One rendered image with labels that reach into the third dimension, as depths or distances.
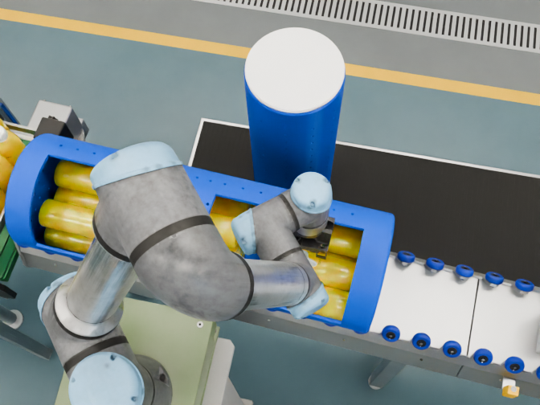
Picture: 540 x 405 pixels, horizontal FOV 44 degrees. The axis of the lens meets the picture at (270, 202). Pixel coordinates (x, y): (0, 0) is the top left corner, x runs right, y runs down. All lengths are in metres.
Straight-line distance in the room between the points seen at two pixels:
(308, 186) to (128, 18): 2.30
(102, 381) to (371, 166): 1.81
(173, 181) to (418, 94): 2.35
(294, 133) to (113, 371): 0.99
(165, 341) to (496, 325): 0.85
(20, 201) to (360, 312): 0.80
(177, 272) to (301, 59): 1.19
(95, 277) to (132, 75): 2.24
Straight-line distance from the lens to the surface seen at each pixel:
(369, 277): 1.45
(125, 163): 0.85
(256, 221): 1.20
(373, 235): 1.47
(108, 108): 3.13
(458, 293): 1.79
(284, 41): 1.94
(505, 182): 2.83
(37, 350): 2.66
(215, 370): 1.48
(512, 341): 1.80
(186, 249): 0.80
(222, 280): 0.83
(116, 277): 0.99
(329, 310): 1.52
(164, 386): 1.33
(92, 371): 1.17
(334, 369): 2.64
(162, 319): 1.39
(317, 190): 1.20
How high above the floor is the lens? 2.60
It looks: 67 degrees down
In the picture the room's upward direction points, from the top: 3 degrees counter-clockwise
